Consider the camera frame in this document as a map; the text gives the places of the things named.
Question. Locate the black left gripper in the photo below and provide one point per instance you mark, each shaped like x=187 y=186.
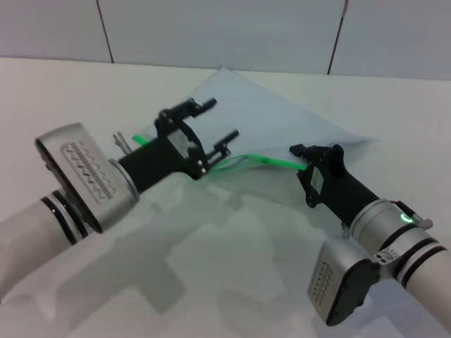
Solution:
x=155 y=162

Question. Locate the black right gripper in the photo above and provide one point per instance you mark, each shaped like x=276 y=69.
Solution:
x=345 y=190

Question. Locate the green zipper slider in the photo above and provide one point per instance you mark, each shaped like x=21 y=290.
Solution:
x=265 y=160

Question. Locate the clear green-zipper document bag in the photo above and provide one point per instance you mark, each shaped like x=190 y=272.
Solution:
x=264 y=116

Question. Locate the pale paper sheets inside bag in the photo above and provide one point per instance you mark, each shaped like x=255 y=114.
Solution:
x=253 y=105

